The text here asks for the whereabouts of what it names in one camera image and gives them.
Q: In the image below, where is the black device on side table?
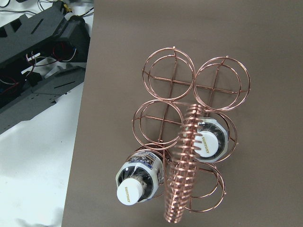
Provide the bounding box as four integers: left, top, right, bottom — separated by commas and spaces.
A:
0, 0, 90, 132

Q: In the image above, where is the tea bottle near handle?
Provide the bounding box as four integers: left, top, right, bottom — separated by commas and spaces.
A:
194, 117, 229, 163

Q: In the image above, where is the tea bottle front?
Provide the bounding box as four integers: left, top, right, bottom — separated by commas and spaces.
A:
116, 148, 164, 206

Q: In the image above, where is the copper wire bottle basket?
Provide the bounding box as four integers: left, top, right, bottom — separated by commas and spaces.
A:
127, 47, 250, 223

